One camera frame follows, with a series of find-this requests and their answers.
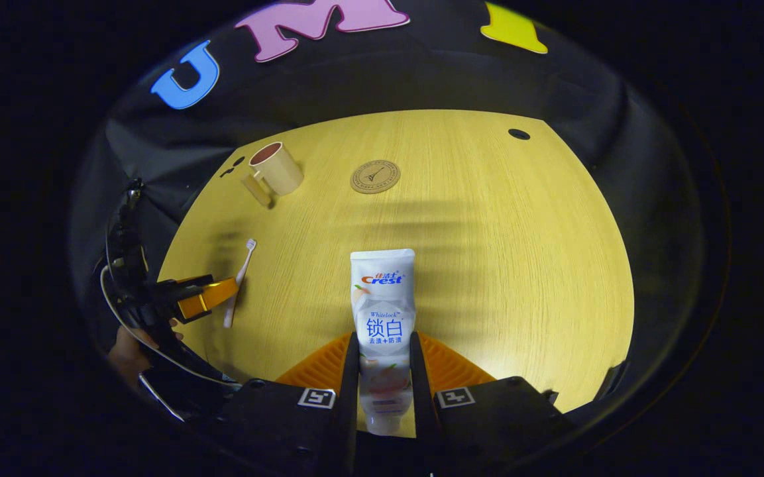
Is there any white toothpaste tube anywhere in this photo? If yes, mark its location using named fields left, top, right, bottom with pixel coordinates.
left=350, top=248, right=417, bottom=436

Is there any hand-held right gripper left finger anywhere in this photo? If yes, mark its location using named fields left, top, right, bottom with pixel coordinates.
left=209, top=331, right=361, bottom=477

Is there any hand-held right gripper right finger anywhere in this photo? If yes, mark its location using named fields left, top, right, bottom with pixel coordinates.
left=409, top=331, right=578, bottom=477

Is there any pale pink toothbrush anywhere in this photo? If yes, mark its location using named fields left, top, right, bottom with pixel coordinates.
left=223, top=238, right=258, bottom=329

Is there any black backdrop cloth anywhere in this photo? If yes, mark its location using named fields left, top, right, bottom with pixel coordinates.
left=70, top=0, right=707, bottom=411

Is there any white cable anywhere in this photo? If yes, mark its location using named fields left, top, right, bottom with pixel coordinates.
left=99, top=262, right=243, bottom=388

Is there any round cork coaster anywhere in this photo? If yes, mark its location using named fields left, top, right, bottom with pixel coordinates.
left=350, top=159, right=402, bottom=195

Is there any beige cup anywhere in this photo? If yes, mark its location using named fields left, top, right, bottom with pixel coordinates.
left=241, top=141, right=305, bottom=209

